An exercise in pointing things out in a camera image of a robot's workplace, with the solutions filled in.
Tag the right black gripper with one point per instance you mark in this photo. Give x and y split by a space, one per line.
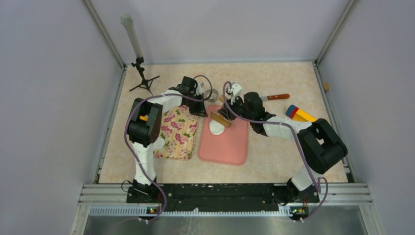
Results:
224 111

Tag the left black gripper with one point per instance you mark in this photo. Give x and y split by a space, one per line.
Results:
199 110

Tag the wooden rolling pin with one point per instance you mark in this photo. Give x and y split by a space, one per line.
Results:
217 117

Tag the white dough ball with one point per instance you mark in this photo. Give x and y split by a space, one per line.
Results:
215 127

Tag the pink silicone mat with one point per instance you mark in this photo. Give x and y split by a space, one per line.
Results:
230 147

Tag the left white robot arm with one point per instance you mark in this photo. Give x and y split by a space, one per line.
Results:
143 127

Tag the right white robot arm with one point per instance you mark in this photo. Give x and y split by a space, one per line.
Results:
319 146

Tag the floral rectangular tray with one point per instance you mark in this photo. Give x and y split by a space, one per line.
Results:
178 130

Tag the colourful toy block stack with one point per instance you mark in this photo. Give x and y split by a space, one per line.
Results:
297 114

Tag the small cork piece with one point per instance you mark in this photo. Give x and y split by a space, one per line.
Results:
325 86

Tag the black tripod with tube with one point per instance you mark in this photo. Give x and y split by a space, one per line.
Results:
128 23

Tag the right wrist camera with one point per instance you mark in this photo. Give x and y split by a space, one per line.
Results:
234 90

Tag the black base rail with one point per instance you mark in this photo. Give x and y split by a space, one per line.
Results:
222 197

